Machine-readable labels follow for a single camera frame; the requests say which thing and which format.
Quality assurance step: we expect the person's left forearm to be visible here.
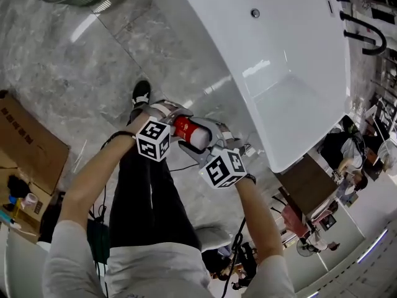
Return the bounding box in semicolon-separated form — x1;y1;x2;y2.
58;112;149;229

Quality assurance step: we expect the person's grey shirt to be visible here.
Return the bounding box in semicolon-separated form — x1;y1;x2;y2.
42;220;297;298

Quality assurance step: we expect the black curved bathtub faucet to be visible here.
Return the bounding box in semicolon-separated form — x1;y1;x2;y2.
339;11;388;56

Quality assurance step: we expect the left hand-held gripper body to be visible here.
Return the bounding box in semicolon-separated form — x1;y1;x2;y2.
130;99;187;163

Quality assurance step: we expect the thin black floor cable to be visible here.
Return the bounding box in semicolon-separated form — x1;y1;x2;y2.
169;163;199;173

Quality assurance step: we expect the open brown cardboard box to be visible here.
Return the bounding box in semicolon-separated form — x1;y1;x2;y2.
0;166;52;236

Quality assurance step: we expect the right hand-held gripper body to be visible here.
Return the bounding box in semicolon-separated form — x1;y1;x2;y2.
198;123;248;189

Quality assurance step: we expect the black left wrist strap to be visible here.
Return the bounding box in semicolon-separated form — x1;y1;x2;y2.
100;130;137;150

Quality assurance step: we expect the pink cup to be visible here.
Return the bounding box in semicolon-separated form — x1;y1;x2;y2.
23;192;38;210

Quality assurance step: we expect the person's black trouser leg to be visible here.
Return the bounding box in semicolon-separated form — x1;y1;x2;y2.
108;116;202;251

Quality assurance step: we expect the red and white bottle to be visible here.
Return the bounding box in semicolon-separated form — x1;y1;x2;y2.
172;115;212;151

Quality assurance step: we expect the thick black cable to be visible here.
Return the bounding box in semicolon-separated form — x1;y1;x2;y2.
221;217;248;298

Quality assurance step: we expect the white bathtub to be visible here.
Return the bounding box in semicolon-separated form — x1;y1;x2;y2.
172;0;353;174

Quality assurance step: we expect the dark green bag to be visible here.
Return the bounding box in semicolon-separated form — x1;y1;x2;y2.
86;219;111;265

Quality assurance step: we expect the person's black and white shoe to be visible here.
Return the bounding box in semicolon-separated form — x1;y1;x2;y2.
132;79;152;110

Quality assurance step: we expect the white ceramic fixture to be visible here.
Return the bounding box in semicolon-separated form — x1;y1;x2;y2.
0;228;51;298

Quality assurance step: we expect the brown wooden cabinet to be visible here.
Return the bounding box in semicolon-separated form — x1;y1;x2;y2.
275;153;339;217

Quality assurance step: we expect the large brown cardboard box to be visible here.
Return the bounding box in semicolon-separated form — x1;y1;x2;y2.
0;90;71;196

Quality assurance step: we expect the black cloth bundle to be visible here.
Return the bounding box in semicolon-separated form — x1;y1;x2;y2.
6;174;31;199

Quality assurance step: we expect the person's right forearm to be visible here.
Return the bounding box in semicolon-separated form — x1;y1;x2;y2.
234;174;285;265

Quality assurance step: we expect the pink red cloth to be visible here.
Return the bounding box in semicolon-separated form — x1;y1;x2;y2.
280;205;311;238

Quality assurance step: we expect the standing fan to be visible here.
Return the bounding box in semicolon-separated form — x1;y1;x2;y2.
296;237;313;258

